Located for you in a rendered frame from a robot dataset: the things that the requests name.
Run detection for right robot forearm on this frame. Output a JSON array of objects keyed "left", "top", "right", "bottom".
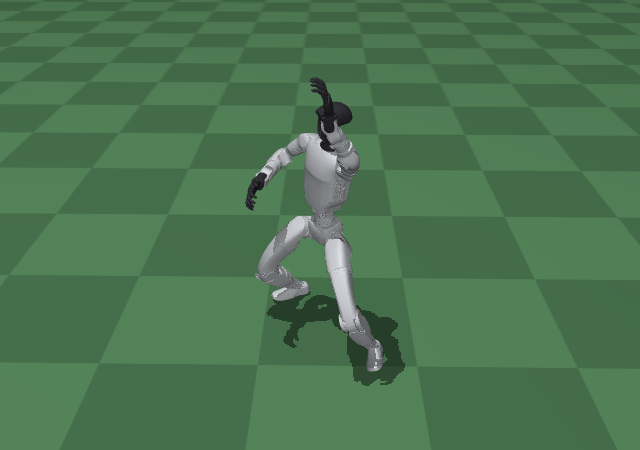
[{"left": 255, "top": 148, "right": 284, "bottom": 187}]

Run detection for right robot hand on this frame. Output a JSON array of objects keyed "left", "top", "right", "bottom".
[{"left": 245, "top": 173, "right": 267, "bottom": 210}]

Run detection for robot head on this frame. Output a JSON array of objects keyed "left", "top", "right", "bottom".
[{"left": 316, "top": 102, "right": 352, "bottom": 152}]

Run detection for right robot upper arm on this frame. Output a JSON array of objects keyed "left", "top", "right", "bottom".
[{"left": 278, "top": 133, "right": 319, "bottom": 167}]

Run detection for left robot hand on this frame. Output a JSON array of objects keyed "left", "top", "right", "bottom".
[{"left": 310, "top": 77, "right": 337, "bottom": 133}]

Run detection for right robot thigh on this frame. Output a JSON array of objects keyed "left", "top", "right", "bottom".
[{"left": 258, "top": 216, "right": 313, "bottom": 282}]

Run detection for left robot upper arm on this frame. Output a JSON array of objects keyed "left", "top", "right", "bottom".
[{"left": 336, "top": 152, "right": 360, "bottom": 181}]

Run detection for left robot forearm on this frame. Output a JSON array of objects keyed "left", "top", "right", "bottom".
[{"left": 321, "top": 119, "right": 359, "bottom": 158}]

